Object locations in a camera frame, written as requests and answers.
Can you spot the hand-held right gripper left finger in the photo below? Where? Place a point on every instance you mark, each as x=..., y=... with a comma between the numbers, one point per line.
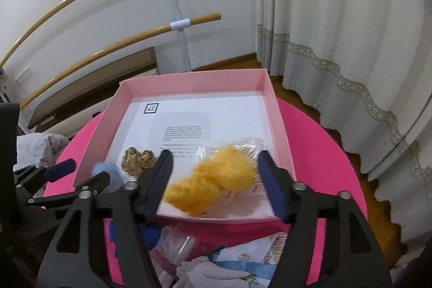
x=158, y=180

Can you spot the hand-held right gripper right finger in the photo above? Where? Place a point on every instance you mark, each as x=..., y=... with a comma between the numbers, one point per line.
x=273, y=188

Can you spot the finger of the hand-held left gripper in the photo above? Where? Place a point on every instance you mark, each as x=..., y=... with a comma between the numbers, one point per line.
x=60, y=170
x=98, y=181

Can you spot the light blue fabric ball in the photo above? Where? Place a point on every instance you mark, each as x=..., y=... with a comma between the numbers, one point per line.
x=108, y=170

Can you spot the tan scrunchie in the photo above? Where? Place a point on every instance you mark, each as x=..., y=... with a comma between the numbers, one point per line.
x=138, y=158

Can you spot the yellow crochet fish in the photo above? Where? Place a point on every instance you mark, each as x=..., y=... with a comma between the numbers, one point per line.
x=209, y=180

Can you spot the blue yarn knot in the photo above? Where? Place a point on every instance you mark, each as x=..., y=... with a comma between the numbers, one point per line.
x=150, y=234

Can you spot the pink cardboard box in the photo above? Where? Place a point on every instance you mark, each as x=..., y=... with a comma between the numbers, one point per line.
x=202, y=82

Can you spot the white blue-trimmed cloth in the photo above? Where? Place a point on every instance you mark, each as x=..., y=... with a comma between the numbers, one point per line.
x=236, y=254

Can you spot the white printed paper sheet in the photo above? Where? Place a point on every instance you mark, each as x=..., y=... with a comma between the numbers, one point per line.
x=219, y=116

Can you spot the white glove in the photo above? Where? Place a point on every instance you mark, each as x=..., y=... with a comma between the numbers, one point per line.
x=199, y=271

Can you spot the dark wooden bench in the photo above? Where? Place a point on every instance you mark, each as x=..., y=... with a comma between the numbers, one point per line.
x=101, y=78

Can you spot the short wooden ballet bar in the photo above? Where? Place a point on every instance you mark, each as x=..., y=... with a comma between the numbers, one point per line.
x=202, y=18

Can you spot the white curtain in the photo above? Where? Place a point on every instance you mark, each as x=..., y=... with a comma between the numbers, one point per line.
x=337, y=21

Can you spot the white wall switch panel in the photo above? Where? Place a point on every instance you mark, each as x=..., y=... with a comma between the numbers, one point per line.
x=23, y=77

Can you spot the tall white bar post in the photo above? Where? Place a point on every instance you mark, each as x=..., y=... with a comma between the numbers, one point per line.
x=176, y=4

